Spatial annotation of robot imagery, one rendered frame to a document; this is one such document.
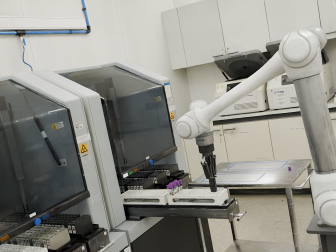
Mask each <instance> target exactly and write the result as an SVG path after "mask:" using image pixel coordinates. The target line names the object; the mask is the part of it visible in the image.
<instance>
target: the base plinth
mask: <svg viewBox="0 0 336 252"><path fill-rule="evenodd" d="M291 191H292V194H293V195H311V189H310V188H302V189H293V188H291ZM229 194H230V195H286V189H285V188H250V189H229Z"/></svg>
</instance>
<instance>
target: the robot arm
mask: <svg viewBox="0 0 336 252"><path fill-rule="evenodd" d="M327 39H328V38H327V36H326V34H325V32H324V31H323V30H322V29H321V28H320V27H311V28H308V29H297V30H293V31H291V32H289V33H288V34H287V35H286V36H285V37H284V38H283V39H282V41H281V43H280V45H279V51H277V52H276V54H275V55H274V56H273V57H272V58H271V59H270V60H269V61H268V62H267V63H266V64H265V65H264V66H263V67H262V68H260V69H259V70H258V71H257V72H255V73H254V74H253V75H251V76H250V77H248V78H247V79H246V80H244V81H243V82H241V83H240V84H238V85H237V86H236V87H234V88H233V89H231V90H230V91H228V92H227V93H226V94H224V95H223V96H221V97H220V98H218V99H217V100H215V101H214V102H212V103H211V104H209V105H208V103H207V102H206V101H205V100H196V101H193V102H191V103H190V106H189V112H187V113H185V114H184V115H183V116H182V117H180V118H179V119H178V121H177V122H176V125H175V130H176V132H177V134H178V135H179V136H180V137H181V138H182V139H186V140H190V139H193V138H195V141H196V145H198V150H199V153H200V154H202V159H203V160H202V161H201V162H200V163H201V165H202V168H203V171H204V174H205V177H206V179H208V180H209V186H210V191H211V192H217V191H218V189H217V184H216V178H215V177H217V168H216V155H215V154H213V151H214V150H215V148H214V141H215V139H214V134H213V118H214V117H215V116H216V115H218V114H219V113H220V112H222V111H223V110H225V109H226V108H228V107H229V106H231V105H232V104H234V103H236V102H237V101H239V100H240V99H242V98H243V97H245V96H246V95H248V94H250V93H251V92H253V91H254V90H256V89H257V88H259V87H260V86H262V85H263V84H265V83H267V82H268V81H270V80H272V79H274V78H276V77H278V76H280V75H282V74H284V73H286V74H287V76H288V78H289V79H290V80H293V83H294V88H295V92H296V96H297V100H298V104H299V108H300V112H301V116H302V121H303V125H304V129H305V133H306V137H307V141H308V145H309V149H310V153H311V158H312V162H313V166H314V170H315V171H314V172H313V173H312V175H311V177H310V185H311V192H312V198H313V202H314V211H315V213H316V215H317V216H318V218H319V219H320V221H318V222H317V226H318V227H336V138H335V134H334V130H333V125H332V121H331V117H330V113H329V108H328V104H327V100H326V96H325V92H324V87H323V83H322V79H321V75H320V73H321V72H322V69H323V63H322V55H321V50H322V49H323V48H324V46H325V45H326V43H327Z"/></svg>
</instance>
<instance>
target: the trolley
mask: <svg viewBox="0 0 336 252"><path fill-rule="evenodd" d="M288 167H291V170H289V168H288ZM306 168H307V172H308V177H307V178H306V179H305V181H304V182H303V183H302V184H301V185H293V186H292V188H291V185H292V184H293V183H294V182H295V181H296V180H297V178H298V177H299V176H300V175H301V174H302V173H303V172H304V170H305V169H306ZM314 171H315V168H313V167H312V159H288V160H262V161H237V162H221V163H219V164H218V165H216V176H217V177H215V180H216V186H217V187H224V189H227V193H228V197H229V198H230V192H229V187H285V192H286V198H287V204H288V211H289V217H290V223H291V230H292V236H293V242H294V243H282V242H269V241H256V240H243V239H238V236H237V231H236V225H235V220H234V219H233V220H232V221H231V222H230V226H231V231H232V237H233V243H232V244H231V245H230V246H229V247H228V248H227V249H226V250H225V251H224V252H319V251H320V252H323V250H322V244H321V237H320V234H317V238H318V245H307V244H300V239H299V232H298V226H297V220H296V213H295V207H294V201H293V194H292V189H302V188H303V187H304V185H305V184H306V183H307V182H308V180H309V185H310V192H311V198H312V205H313V212H314V214H315V210H314V201H313V195H312V189H311V183H310V177H311V175H312V174H313V172H314ZM188 187H189V189H195V187H210V184H209V179H206V176H205V174H202V175H201V176H199V177H198V178H196V179H195V180H193V181H192V182H190V183H189V184H188ZM195 223H196V228H197V233H198V239H199V244H200V249H201V252H207V250H206V244H205V239H204V234H203V229H202V223H201V219H200V218H195Z"/></svg>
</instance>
